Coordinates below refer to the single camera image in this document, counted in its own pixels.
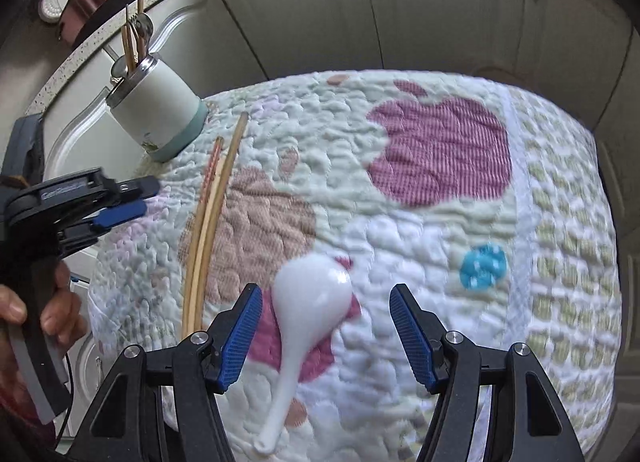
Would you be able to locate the patterned red chopstick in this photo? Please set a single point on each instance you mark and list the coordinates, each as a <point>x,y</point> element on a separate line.
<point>190,285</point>

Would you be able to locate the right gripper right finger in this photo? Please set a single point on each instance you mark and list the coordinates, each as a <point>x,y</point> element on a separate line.
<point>420,333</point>

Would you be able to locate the light bamboo chopstick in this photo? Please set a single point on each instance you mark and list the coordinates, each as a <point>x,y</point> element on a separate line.
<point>217,194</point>

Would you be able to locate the white ceramic spoon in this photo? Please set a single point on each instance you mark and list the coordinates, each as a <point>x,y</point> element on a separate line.
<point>311,296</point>

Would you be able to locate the white steel utensil cup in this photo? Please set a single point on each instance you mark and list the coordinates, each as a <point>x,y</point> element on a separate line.
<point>157,109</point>

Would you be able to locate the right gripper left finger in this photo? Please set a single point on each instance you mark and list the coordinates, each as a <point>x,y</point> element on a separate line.
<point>232,332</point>

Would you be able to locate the brown wooden chopstick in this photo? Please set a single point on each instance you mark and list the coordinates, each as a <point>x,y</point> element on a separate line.
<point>125,34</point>

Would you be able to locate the dark wooden chopstick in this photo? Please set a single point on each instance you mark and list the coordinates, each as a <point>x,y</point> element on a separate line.
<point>139,25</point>

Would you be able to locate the metal spoon on cloth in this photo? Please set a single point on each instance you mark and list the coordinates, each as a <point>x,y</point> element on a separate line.
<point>119,70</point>

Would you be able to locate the quilted patchwork cloth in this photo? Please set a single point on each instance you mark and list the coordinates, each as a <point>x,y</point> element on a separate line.
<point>486,200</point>

